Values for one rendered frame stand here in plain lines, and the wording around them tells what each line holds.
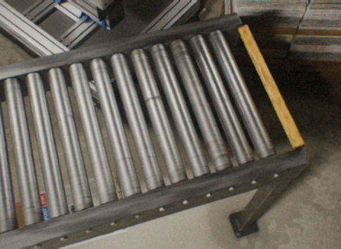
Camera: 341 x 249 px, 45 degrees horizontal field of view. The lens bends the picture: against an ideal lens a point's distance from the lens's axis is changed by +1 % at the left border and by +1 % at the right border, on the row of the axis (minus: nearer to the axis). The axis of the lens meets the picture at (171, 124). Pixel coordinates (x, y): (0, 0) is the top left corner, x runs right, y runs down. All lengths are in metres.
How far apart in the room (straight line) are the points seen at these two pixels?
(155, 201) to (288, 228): 0.99
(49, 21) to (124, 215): 1.35
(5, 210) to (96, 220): 0.23
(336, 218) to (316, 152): 0.32
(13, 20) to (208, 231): 1.38
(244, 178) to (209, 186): 0.10
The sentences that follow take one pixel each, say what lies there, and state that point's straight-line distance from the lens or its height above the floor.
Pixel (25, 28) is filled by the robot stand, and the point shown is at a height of 0.23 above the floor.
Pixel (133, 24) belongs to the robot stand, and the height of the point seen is 0.21.
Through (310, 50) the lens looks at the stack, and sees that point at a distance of 2.08.
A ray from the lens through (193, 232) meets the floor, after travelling 1.88.
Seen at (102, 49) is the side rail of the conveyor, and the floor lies 0.80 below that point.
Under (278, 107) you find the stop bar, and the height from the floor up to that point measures 0.82.
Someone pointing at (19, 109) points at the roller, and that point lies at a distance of 1.25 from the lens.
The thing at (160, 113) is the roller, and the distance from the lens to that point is 1.17.
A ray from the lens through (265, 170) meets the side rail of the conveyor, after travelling 1.13.
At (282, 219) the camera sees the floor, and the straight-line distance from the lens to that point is 1.96.
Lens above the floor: 1.84
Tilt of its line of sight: 64 degrees down
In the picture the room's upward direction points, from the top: 3 degrees clockwise
